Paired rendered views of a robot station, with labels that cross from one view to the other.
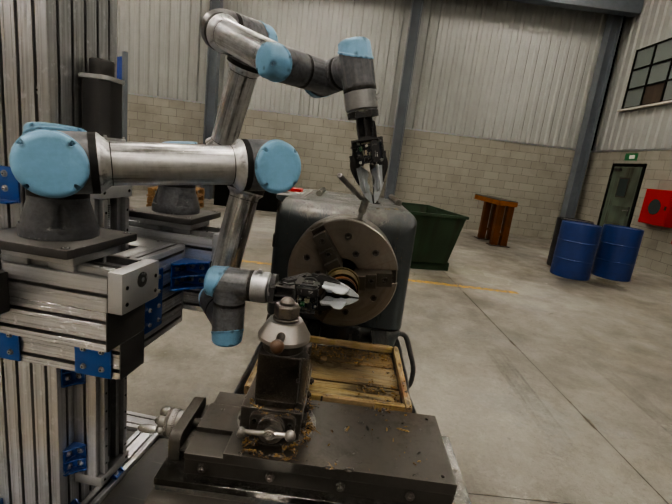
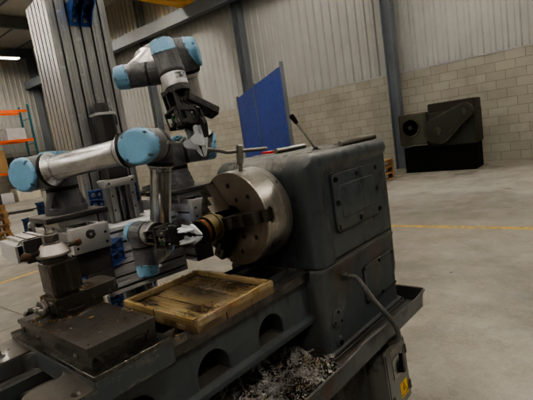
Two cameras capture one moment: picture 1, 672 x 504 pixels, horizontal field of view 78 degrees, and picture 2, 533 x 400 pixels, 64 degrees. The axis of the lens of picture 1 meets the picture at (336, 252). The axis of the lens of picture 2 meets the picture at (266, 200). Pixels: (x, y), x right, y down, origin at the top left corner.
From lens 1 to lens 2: 106 cm
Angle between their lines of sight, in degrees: 41
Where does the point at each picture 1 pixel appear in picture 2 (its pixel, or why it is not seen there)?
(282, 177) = (138, 152)
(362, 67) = (159, 59)
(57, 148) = (20, 166)
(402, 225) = (296, 167)
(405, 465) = (82, 336)
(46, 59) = (67, 114)
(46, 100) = (72, 136)
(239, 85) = not seen: hidden behind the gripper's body
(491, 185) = not seen: outside the picture
